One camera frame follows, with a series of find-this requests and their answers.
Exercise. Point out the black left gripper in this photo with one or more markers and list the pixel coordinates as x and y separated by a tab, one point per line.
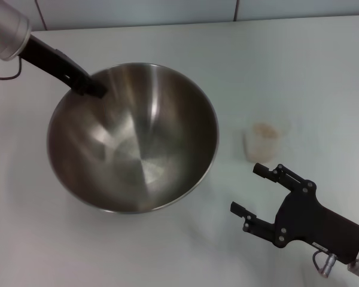
54	64

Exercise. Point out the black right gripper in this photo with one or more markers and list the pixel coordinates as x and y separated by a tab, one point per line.
308	218

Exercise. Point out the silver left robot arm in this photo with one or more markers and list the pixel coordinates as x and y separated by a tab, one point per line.
9	30

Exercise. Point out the clear plastic cup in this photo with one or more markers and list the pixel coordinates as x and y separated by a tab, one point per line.
282	131

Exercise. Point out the stainless steel mixing bowl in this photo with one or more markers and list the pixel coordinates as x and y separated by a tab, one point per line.
137	143

